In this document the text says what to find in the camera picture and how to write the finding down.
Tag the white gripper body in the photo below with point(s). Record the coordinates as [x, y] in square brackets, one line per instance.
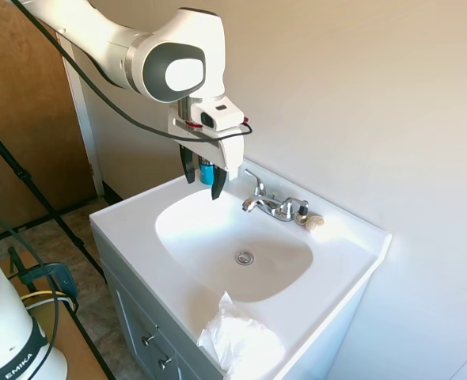
[231, 152]

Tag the metal cabinet knob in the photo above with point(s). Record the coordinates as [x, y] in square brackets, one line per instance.
[149, 339]
[165, 362]

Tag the blue jar with black lid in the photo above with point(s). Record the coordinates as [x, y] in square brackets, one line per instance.
[206, 172]

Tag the grey vanity cabinet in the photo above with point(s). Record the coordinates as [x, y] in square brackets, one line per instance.
[130, 308]

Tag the white door frame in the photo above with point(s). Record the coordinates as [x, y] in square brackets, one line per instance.
[84, 130]

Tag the white tissue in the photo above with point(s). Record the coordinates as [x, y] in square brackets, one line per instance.
[241, 336]

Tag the blue grey bar clamp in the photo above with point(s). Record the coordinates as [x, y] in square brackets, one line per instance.
[61, 277]

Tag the chrome sink faucet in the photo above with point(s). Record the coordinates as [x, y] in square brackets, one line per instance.
[265, 204]

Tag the small bottle with black cap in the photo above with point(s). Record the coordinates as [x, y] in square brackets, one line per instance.
[301, 213]

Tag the black baseboard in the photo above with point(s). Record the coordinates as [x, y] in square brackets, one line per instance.
[112, 192]

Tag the black tripod leg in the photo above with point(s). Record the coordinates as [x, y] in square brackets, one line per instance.
[39, 196]

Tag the chrome sink drain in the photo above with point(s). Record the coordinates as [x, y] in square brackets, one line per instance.
[244, 257]

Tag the white sink vanity top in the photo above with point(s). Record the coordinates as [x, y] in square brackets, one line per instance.
[336, 253]

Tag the wooden robot mounting board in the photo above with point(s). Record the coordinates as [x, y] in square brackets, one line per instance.
[71, 348]

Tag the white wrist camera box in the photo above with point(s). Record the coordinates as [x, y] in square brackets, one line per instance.
[221, 112]

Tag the beige seashell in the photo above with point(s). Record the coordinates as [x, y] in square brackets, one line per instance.
[314, 222]

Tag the brown wooden door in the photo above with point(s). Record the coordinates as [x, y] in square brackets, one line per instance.
[27, 118]

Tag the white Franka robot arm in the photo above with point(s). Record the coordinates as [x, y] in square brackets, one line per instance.
[111, 35]

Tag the black floor threshold strip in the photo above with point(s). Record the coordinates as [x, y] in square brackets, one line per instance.
[27, 225]

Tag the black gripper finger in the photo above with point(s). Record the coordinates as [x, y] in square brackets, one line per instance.
[217, 184]
[188, 166]

